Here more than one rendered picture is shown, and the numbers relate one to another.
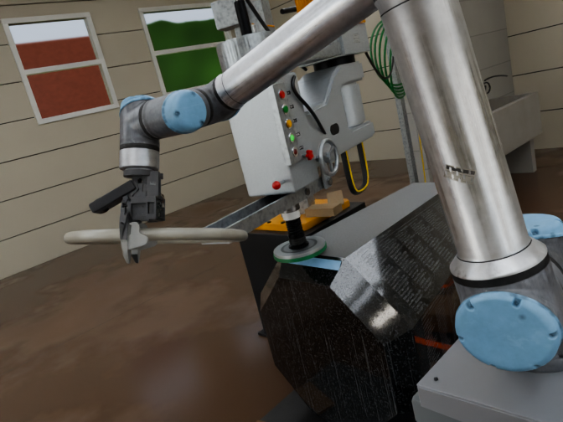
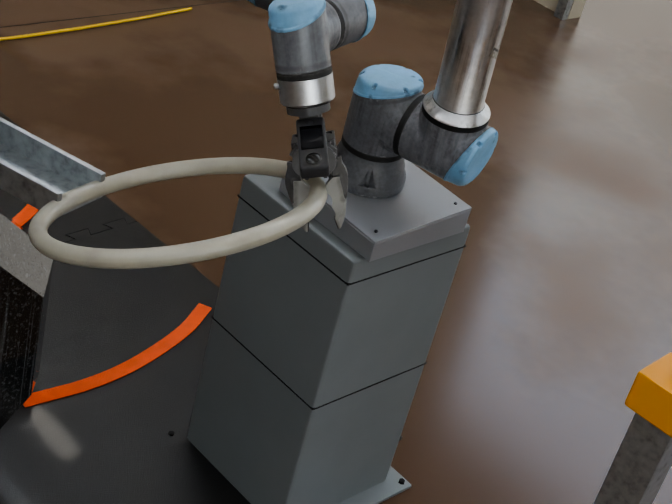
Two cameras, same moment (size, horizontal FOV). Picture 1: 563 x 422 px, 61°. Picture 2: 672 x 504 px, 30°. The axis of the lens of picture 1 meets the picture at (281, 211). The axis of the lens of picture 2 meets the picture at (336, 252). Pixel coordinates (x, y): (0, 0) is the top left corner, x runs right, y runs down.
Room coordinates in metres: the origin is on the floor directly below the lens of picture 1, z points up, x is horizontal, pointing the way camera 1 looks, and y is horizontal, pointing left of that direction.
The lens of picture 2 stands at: (1.36, 2.13, 2.29)
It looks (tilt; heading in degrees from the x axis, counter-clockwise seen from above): 31 degrees down; 259
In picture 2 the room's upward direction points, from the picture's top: 15 degrees clockwise
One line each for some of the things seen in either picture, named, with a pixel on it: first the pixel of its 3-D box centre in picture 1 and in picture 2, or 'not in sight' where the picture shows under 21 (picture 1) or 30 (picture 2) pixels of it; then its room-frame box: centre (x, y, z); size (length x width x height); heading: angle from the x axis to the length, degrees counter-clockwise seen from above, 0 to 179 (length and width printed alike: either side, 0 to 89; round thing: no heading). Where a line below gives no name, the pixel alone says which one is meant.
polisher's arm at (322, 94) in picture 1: (322, 123); not in sight; (2.14, -0.27, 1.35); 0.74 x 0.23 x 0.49; 145
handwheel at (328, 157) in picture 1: (321, 158); not in sight; (1.86, -0.20, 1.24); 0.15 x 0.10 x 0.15; 145
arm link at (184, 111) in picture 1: (176, 114); (333, 15); (1.10, 0.17, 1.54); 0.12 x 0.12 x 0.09; 53
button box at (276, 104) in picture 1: (285, 124); not in sight; (1.71, -0.09, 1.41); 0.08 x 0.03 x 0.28; 145
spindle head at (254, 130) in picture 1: (283, 135); not in sight; (1.89, -0.08, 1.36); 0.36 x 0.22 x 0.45; 145
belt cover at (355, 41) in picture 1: (299, 54); not in sight; (2.11, -0.24, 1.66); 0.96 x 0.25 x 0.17; 145
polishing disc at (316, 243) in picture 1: (299, 247); not in sight; (1.83, -0.03, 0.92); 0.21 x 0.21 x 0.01
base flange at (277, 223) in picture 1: (299, 213); not in sight; (2.94, -0.11, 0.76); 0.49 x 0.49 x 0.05; 43
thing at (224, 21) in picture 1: (229, 13); not in sight; (2.85, 0.01, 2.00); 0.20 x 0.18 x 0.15; 43
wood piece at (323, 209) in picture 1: (323, 209); not in sight; (2.72, -0.24, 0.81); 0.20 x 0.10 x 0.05; 51
